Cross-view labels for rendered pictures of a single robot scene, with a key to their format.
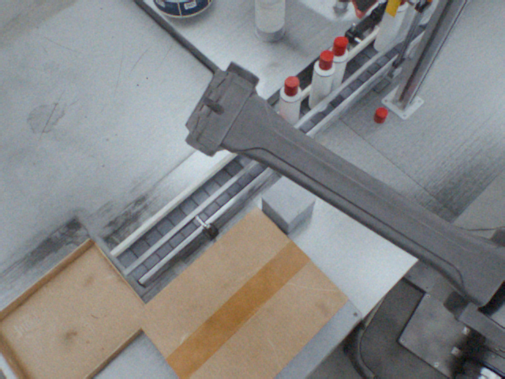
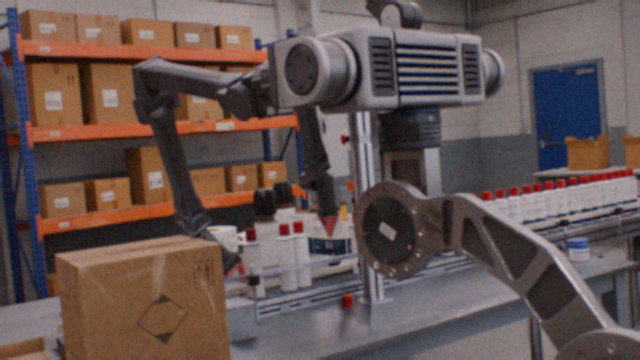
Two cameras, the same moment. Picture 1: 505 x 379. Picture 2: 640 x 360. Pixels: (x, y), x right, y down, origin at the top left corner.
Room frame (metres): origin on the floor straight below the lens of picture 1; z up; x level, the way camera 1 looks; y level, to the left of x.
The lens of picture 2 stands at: (-1.28, -0.53, 1.32)
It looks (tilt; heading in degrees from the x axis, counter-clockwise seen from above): 3 degrees down; 5
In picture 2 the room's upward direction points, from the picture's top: 5 degrees counter-clockwise
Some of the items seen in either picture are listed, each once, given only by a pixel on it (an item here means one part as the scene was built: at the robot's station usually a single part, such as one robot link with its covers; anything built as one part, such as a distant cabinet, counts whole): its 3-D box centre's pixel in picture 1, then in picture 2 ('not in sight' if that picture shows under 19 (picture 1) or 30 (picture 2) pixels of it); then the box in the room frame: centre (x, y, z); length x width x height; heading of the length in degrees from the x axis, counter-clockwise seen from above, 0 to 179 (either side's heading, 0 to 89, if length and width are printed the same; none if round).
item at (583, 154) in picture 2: not in sight; (587, 152); (6.06, -2.74, 0.97); 0.47 x 0.41 x 0.37; 135
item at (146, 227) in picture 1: (275, 118); (246, 288); (0.61, -0.08, 0.91); 1.07 x 0.01 x 0.02; 128
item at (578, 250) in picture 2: not in sight; (578, 249); (1.08, -1.18, 0.87); 0.07 x 0.07 x 0.07
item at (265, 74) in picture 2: not in sight; (278, 78); (-0.02, -0.33, 1.45); 0.09 x 0.08 x 0.12; 139
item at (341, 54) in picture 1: (334, 69); (300, 254); (0.69, -0.24, 0.98); 0.05 x 0.05 x 0.20
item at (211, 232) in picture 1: (206, 230); not in sight; (0.31, 0.12, 0.91); 0.07 x 0.03 x 0.16; 38
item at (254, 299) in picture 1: (245, 315); (142, 308); (0.10, 0.04, 0.99); 0.30 x 0.24 x 0.27; 128
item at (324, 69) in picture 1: (322, 81); (286, 257); (0.65, -0.21, 0.98); 0.05 x 0.05 x 0.20
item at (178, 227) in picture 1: (296, 126); (255, 275); (0.55, -0.13, 0.96); 1.07 x 0.01 x 0.01; 128
